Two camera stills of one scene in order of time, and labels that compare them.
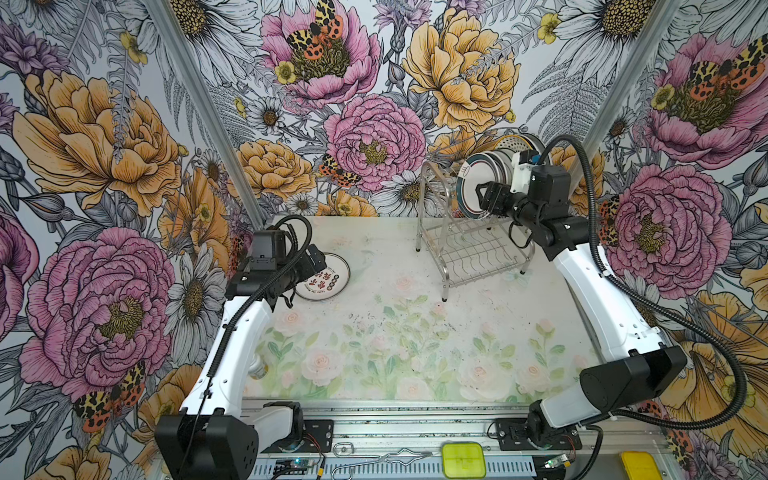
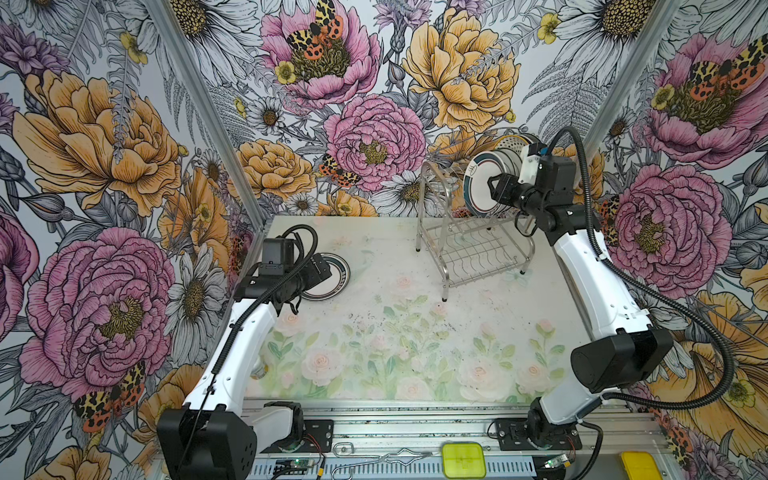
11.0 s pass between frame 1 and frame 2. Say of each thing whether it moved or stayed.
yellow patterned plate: stayed
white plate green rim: moved
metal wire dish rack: stayed
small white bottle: stayed
